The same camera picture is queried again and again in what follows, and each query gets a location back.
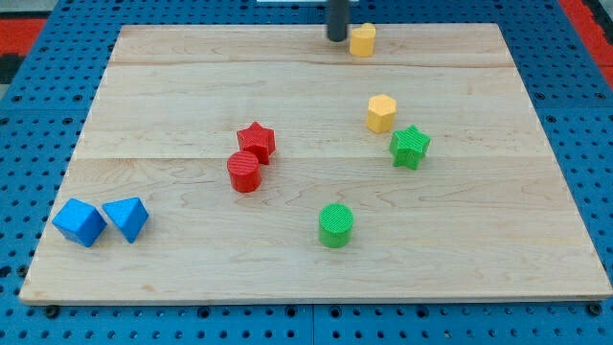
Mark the yellow hexagon block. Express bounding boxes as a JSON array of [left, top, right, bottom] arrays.
[[366, 94, 397, 133]]

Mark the yellow heart block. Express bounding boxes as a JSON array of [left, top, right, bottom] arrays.
[[349, 23, 376, 58]]

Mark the red star block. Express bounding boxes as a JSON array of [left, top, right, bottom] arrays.
[[237, 122, 276, 165]]

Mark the green cylinder block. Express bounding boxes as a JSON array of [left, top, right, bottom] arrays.
[[318, 203, 353, 248]]

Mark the red cylinder block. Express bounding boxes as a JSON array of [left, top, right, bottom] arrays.
[[227, 151, 261, 193]]

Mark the wooden board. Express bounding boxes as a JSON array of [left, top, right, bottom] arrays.
[[19, 23, 612, 306]]

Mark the green star block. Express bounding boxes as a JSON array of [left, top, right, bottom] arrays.
[[389, 125, 431, 170]]

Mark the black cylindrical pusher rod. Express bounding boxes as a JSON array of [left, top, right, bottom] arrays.
[[327, 0, 351, 42]]

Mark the blue triangular prism block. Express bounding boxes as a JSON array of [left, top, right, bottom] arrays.
[[102, 197, 148, 243]]

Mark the blue cube block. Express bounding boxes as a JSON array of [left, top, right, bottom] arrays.
[[52, 198, 107, 247]]

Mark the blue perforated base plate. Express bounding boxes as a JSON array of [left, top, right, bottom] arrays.
[[1, 0, 612, 344]]

